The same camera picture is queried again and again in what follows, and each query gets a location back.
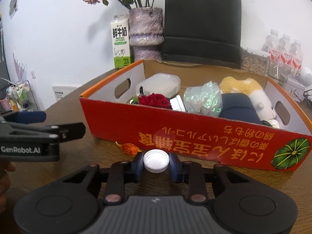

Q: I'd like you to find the left hand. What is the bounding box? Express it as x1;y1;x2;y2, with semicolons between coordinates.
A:
0;160;16;213

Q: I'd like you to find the orange dried petal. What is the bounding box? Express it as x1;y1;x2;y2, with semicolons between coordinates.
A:
115;142;141;157

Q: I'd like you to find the white charger with cables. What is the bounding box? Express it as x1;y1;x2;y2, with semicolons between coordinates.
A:
303;89;312;105

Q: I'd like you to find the water bottle middle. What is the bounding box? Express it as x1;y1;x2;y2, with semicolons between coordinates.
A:
278;34;292;77

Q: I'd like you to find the white yellow plush toy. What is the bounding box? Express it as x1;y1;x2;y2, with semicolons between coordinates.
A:
219;77;277;121

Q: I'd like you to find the translucent plastic box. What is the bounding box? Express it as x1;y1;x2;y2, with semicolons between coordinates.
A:
135;73;181;98

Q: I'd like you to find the dark navy zip case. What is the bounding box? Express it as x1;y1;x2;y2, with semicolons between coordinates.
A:
219;93;262;125

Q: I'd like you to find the water bottle right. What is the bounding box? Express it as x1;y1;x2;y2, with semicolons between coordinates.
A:
290;39;303;78

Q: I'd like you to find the jar of seeds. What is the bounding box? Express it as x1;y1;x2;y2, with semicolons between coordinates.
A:
241;48;270;77

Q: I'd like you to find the white round brush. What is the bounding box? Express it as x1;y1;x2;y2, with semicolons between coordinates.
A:
170;95;186;112

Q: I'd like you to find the wire rack with items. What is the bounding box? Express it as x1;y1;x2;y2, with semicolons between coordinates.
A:
1;78;39;112

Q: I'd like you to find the small white round cap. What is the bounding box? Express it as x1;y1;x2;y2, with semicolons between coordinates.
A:
143;149;170;174

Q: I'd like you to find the white tissue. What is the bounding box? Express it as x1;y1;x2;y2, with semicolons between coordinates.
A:
268;119;280;128

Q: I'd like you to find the red rose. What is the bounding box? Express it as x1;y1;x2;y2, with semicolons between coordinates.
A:
139;94;172;109

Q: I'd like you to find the purple ceramic vase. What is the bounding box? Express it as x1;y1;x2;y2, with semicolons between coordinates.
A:
129;7;164;61

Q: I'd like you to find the water bottle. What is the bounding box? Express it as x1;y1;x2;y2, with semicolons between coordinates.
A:
290;39;303;78
262;29;280;78
278;34;292;77

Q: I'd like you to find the iridescent bundle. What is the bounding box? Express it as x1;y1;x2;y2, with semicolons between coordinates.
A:
183;81;223;117

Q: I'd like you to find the milk carton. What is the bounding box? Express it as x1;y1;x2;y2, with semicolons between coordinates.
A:
111;14;134;69

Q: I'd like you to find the black paper bag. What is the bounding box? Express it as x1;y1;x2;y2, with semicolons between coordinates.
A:
161;0;242;69

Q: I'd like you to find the water bottle left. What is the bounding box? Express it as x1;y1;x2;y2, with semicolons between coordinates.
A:
262;29;280;78

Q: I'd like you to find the red cardboard box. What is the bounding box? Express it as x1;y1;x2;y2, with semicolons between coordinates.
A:
80;60;311;172

